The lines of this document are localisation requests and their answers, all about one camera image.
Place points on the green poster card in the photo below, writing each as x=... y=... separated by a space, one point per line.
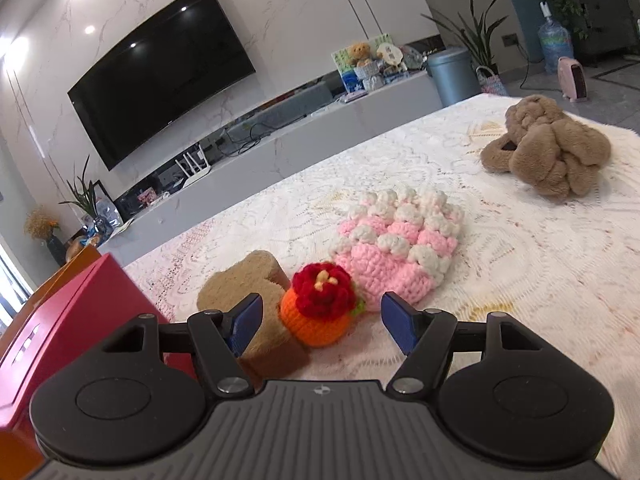
x=342 y=57

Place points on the black flat television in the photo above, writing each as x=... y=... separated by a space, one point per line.
x=160 y=75

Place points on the grey blue trash can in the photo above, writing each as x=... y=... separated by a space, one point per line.
x=452 y=80

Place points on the pink white crochet hat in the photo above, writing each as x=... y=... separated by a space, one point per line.
x=395 y=260

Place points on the black picture frame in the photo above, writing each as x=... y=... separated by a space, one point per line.
x=112 y=210

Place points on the white router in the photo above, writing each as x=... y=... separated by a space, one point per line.
x=192 y=167

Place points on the orange crochet cupcake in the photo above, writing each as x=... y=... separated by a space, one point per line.
x=315 y=327

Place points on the round paper fan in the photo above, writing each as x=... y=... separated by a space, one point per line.
x=390 y=54

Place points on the small pink card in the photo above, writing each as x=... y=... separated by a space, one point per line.
x=146 y=197

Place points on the green plant in glass vase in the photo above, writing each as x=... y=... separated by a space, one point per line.
x=86 y=195

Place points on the brown round ornament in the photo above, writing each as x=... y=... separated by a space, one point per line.
x=80 y=249

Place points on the dried flowers in dark vase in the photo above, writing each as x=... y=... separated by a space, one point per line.
x=41 y=225

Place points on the red box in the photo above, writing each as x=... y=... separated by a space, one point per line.
x=75 y=315

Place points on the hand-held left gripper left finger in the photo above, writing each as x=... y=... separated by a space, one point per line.
x=245 y=325

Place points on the brown plush toy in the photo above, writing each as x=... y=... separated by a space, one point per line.
x=545 y=152

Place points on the brown toast plush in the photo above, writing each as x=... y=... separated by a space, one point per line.
x=240 y=280

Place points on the pink space heater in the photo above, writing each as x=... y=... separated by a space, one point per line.
x=572 y=80

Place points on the white lace tablecloth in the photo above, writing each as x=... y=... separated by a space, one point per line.
x=500 y=270

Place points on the pink woven basket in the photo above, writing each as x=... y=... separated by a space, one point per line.
x=492 y=82

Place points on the blue water jug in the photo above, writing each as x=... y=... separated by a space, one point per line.
x=554 y=37

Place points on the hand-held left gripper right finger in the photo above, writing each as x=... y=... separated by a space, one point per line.
x=400 y=325

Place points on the tall leafy potted plant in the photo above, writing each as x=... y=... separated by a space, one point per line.
x=480 y=30

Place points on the marble tv stand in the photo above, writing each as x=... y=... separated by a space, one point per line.
x=300 y=145

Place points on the glass balcony door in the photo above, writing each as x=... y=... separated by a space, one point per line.
x=15 y=285

